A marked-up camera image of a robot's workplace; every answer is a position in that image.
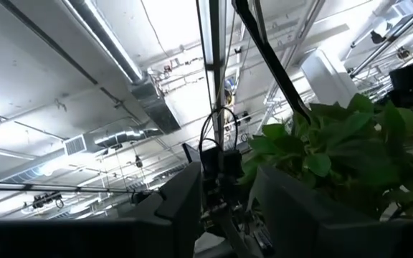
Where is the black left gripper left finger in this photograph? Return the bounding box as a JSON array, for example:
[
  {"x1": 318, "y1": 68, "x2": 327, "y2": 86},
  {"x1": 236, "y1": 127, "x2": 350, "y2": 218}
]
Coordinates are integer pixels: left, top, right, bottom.
[{"x1": 118, "y1": 161, "x2": 202, "y2": 258}]

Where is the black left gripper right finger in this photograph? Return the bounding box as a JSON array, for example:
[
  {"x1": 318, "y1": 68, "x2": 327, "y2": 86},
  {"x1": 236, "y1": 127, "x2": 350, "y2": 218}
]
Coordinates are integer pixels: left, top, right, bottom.
[{"x1": 255, "y1": 164, "x2": 385, "y2": 258}]

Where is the large black flower pot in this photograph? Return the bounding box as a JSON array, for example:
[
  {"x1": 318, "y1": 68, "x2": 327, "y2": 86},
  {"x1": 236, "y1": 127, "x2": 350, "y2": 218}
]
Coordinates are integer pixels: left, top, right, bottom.
[{"x1": 237, "y1": 92, "x2": 413, "y2": 221}]

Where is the black bar with light strips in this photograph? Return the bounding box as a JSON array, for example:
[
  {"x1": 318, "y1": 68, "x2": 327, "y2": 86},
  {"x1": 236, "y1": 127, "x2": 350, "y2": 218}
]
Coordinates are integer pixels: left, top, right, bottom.
[{"x1": 195, "y1": 0, "x2": 229, "y2": 148}]

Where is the small black hanging device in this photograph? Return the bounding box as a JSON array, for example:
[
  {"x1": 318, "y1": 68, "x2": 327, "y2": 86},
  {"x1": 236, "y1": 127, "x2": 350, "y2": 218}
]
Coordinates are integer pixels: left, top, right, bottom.
[{"x1": 31, "y1": 191, "x2": 65, "y2": 210}]

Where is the black box device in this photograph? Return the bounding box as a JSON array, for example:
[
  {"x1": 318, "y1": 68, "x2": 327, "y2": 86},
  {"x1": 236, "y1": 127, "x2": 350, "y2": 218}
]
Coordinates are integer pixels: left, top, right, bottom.
[{"x1": 388, "y1": 62, "x2": 413, "y2": 92}]

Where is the shiny metal pole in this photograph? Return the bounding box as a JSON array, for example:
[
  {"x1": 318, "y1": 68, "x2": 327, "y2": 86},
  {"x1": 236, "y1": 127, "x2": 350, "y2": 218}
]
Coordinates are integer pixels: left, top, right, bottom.
[{"x1": 348, "y1": 0, "x2": 413, "y2": 79}]

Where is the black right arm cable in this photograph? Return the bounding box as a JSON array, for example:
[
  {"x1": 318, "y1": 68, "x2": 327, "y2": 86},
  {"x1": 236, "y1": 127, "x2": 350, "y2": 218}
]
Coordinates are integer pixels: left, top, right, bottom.
[{"x1": 198, "y1": 106, "x2": 239, "y2": 153}]

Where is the rectangular silver air duct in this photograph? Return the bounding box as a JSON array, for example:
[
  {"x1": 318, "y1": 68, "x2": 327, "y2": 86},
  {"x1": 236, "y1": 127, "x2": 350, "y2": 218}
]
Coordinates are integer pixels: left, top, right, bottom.
[{"x1": 62, "y1": 76, "x2": 183, "y2": 158}]

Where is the thin metal rail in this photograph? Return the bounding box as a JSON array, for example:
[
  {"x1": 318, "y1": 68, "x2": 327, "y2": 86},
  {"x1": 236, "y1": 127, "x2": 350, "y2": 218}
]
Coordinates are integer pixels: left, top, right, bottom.
[{"x1": 0, "y1": 181, "x2": 136, "y2": 195}]

